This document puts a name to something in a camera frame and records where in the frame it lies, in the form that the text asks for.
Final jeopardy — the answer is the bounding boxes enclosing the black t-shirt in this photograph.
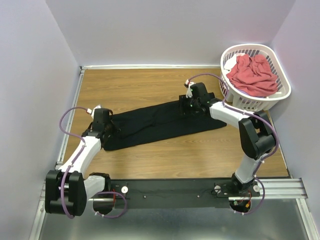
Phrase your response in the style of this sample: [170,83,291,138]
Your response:
[103,100,227,151]

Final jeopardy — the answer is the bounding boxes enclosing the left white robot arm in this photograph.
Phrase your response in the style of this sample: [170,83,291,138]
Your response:
[44,105,123,219]

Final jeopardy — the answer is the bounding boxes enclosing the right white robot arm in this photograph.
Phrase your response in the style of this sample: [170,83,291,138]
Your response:
[179,80,277,194]

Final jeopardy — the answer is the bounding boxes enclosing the white cloth in basket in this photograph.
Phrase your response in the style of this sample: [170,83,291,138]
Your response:
[223,53,245,72]

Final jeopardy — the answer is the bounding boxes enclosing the red t-shirt in basket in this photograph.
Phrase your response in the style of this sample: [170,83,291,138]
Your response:
[226,54,278,98]

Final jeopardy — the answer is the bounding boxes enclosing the white laundry basket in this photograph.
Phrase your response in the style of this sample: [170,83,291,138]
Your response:
[219,43,292,112]

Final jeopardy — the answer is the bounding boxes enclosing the left silver bolt knob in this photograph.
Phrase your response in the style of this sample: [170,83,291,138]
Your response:
[121,186,129,194]

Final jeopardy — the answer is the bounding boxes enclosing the silver bolt knob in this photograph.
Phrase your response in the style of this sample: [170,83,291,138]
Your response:
[121,186,129,194]
[214,185,221,193]

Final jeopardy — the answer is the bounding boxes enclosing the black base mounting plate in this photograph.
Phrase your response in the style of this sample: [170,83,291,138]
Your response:
[111,178,261,209]

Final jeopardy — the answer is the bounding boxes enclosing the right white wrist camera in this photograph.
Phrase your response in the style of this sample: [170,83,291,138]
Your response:
[184,79,194,98]

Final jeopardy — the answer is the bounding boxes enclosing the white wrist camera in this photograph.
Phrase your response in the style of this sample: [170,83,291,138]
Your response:
[184,79,194,98]
[86,104,102,119]

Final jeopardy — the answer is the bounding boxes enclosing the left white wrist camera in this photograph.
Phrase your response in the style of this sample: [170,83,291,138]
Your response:
[86,104,102,119]

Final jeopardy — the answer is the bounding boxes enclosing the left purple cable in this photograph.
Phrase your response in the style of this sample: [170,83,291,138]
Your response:
[58,106,128,220]

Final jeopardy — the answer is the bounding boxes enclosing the purple cable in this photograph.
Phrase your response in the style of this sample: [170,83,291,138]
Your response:
[184,73,280,216]
[58,106,128,220]

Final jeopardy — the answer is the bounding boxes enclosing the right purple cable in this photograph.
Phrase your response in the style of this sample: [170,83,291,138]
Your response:
[184,73,280,216]

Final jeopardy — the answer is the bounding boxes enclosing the aluminium frame rail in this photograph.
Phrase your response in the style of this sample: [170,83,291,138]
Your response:
[39,178,308,201]

